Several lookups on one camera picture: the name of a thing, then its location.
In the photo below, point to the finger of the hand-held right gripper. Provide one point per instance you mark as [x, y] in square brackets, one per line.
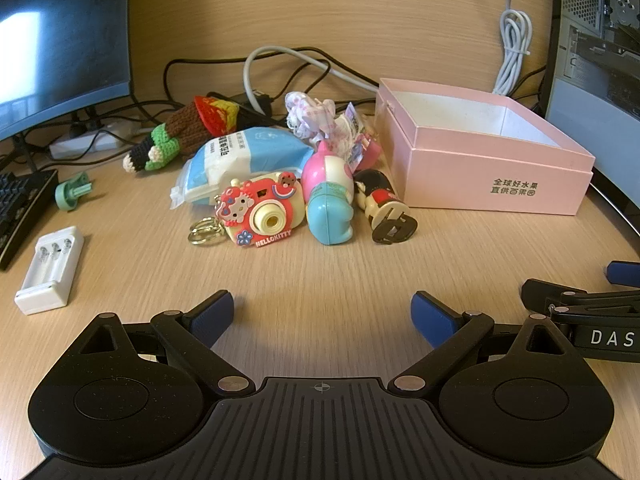
[560, 292]
[625, 272]

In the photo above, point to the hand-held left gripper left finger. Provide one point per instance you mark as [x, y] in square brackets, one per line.
[214, 316]

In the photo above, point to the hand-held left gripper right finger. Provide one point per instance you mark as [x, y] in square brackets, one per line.
[433, 318]

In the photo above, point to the pink cardboard box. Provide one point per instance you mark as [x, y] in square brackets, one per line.
[480, 170]

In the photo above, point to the pink and blue toy figure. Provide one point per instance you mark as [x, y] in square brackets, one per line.
[327, 195]

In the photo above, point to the blue and white packet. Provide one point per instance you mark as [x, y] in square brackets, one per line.
[250, 152]

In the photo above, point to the brown crochet doll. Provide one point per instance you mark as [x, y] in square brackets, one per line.
[185, 130]

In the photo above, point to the packaged small doll toy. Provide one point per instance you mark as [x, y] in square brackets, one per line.
[362, 142]

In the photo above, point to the white floral scrunchie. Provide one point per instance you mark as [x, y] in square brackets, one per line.
[312, 115]

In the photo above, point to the white battery charger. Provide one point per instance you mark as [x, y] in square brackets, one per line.
[50, 270]

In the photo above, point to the green plastic spool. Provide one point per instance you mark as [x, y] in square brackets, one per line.
[70, 192]

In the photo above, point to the white power strip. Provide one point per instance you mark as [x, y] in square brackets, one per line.
[95, 139]

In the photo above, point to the computer tower case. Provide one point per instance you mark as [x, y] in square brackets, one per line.
[595, 60]

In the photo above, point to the black keyboard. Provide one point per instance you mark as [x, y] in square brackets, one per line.
[22, 210]

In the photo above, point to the black power adapter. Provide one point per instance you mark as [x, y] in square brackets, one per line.
[250, 100]

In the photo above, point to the black computer monitor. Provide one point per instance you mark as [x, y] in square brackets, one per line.
[60, 35]

